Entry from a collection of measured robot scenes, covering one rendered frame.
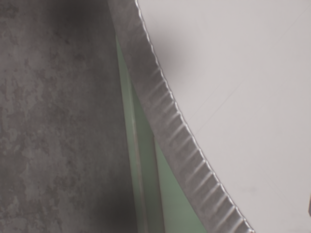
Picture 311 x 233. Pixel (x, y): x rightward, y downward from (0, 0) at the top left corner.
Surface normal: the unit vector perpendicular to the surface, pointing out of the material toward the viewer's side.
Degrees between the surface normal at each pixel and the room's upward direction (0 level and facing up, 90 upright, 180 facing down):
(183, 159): 91
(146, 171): 0
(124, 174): 0
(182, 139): 91
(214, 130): 90
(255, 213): 90
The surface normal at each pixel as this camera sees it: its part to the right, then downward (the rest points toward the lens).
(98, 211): 0.66, -0.15
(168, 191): -0.75, 0.03
